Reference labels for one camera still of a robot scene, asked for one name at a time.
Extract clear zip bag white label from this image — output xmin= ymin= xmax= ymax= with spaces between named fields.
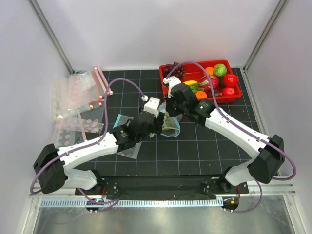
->
xmin=113 ymin=114 xmax=142 ymax=159

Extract green netted melon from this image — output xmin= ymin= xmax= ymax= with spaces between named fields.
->
xmin=162 ymin=112 xmax=179 ymax=131

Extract clear zip bag blue zipper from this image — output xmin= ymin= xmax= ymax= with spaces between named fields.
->
xmin=158 ymin=102 xmax=182 ymax=138

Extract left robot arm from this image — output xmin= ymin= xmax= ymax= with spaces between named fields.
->
xmin=33 ymin=111 xmax=165 ymax=195

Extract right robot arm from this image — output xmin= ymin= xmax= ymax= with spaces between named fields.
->
xmin=164 ymin=83 xmax=285 ymax=193

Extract stack of pink zip bags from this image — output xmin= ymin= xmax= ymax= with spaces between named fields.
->
xmin=51 ymin=67 xmax=113 ymax=121

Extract clear bag pink dots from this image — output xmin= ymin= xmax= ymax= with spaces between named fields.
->
xmin=53 ymin=115 xmax=104 ymax=147

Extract orange tangerine front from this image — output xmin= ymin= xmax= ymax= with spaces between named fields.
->
xmin=195 ymin=91 xmax=208 ymax=100

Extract orange tangerine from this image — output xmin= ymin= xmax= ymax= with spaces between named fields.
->
xmin=205 ymin=67 xmax=214 ymax=76
xmin=195 ymin=91 xmax=208 ymax=100

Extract yellow banana bunch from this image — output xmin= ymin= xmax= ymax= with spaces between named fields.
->
xmin=184 ymin=80 xmax=198 ymax=86

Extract pink dragon fruit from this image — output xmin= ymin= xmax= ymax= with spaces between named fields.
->
xmin=191 ymin=75 xmax=220 ymax=92

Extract orange tangerine back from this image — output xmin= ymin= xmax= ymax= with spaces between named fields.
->
xmin=205 ymin=67 xmax=214 ymax=76

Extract red plastic tray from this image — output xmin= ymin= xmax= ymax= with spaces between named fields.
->
xmin=159 ymin=60 xmax=242 ymax=104

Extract red apple small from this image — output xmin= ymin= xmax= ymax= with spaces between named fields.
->
xmin=221 ymin=87 xmax=235 ymax=97

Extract green cabbage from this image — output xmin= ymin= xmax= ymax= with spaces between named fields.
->
xmin=214 ymin=63 xmax=227 ymax=78

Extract red apple large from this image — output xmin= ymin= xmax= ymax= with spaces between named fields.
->
xmin=223 ymin=74 xmax=238 ymax=88

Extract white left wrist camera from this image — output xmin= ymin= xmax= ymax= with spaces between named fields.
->
xmin=141 ymin=95 xmax=160 ymax=117

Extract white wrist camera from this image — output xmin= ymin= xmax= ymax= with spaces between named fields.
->
xmin=141 ymin=95 xmax=160 ymax=117
xmin=162 ymin=76 xmax=181 ymax=94

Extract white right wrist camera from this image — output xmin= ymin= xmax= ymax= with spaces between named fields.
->
xmin=162 ymin=76 xmax=181 ymax=94

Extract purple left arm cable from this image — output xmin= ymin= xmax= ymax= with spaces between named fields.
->
xmin=30 ymin=78 xmax=147 ymax=215

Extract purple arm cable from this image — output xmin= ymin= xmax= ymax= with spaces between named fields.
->
xmin=30 ymin=78 xmax=147 ymax=215
xmin=167 ymin=61 xmax=297 ymax=214

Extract aluminium slotted rail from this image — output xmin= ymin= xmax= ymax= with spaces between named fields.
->
xmin=40 ymin=197 xmax=223 ymax=208

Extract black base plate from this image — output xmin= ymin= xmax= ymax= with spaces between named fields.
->
xmin=83 ymin=175 xmax=249 ymax=201

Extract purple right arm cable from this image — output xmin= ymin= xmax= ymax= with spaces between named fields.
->
xmin=167 ymin=61 xmax=297 ymax=214

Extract right aluminium corner post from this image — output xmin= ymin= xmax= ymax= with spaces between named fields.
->
xmin=243 ymin=0 xmax=289 ymax=73

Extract aluminium corner post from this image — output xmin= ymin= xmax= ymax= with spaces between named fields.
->
xmin=28 ymin=0 xmax=75 ymax=74
xmin=243 ymin=0 xmax=289 ymax=73

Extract left aluminium corner post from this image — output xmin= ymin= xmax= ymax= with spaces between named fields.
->
xmin=28 ymin=0 xmax=75 ymax=74

